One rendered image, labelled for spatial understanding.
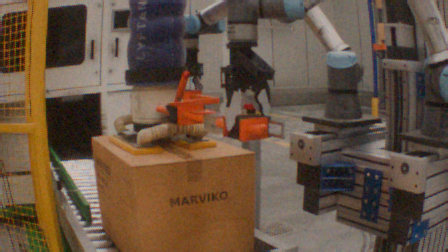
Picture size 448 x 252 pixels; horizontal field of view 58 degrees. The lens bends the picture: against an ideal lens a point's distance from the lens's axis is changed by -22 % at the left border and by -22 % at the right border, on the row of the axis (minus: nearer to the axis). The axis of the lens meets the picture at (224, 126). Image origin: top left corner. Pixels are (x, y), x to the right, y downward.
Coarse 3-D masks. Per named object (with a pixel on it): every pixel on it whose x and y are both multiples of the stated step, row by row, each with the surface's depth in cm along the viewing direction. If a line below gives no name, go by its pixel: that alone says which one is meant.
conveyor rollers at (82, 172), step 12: (72, 168) 311; (84, 168) 314; (84, 180) 280; (84, 192) 253; (96, 192) 256; (72, 204) 232; (96, 204) 231; (96, 216) 212; (84, 228) 192; (96, 228) 195; (96, 240) 185; (108, 240) 180
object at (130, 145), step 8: (112, 136) 178; (120, 136) 175; (136, 136) 161; (120, 144) 165; (128, 144) 161; (136, 144) 158; (152, 144) 158; (136, 152) 152; (144, 152) 153; (152, 152) 155; (160, 152) 156
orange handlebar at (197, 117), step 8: (192, 96) 204; (200, 96) 197; (208, 96) 193; (208, 104) 185; (160, 112) 160; (184, 112) 144; (192, 112) 139; (200, 112) 138; (208, 112) 138; (192, 120) 140; (200, 120) 134; (216, 120) 127; (248, 128) 114; (256, 128) 114; (264, 128) 115
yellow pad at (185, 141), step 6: (180, 138) 170; (186, 138) 169; (204, 138) 169; (180, 144) 167; (186, 144) 162; (192, 144) 161; (198, 144) 162; (204, 144) 163; (210, 144) 164; (216, 144) 165
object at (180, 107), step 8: (168, 104) 151; (176, 104) 152; (184, 104) 153; (192, 104) 146; (200, 104) 147; (168, 112) 151; (176, 112) 145; (168, 120) 149; (176, 120) 145; (184, 120) 145
